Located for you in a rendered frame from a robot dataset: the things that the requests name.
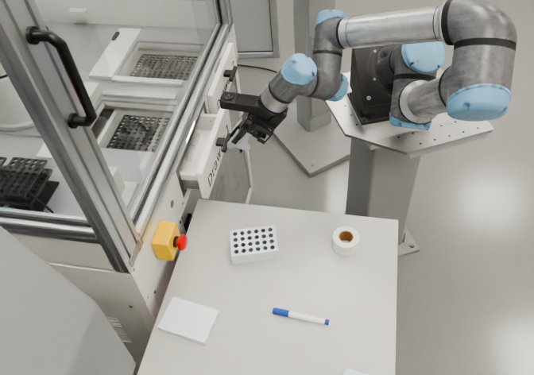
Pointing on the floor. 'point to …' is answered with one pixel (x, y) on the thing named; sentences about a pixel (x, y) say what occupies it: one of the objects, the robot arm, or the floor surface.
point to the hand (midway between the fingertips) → (229, 140)
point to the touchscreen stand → (306, 105)
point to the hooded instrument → (52, 321)
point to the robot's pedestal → (383, 179)
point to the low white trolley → (283, 296)
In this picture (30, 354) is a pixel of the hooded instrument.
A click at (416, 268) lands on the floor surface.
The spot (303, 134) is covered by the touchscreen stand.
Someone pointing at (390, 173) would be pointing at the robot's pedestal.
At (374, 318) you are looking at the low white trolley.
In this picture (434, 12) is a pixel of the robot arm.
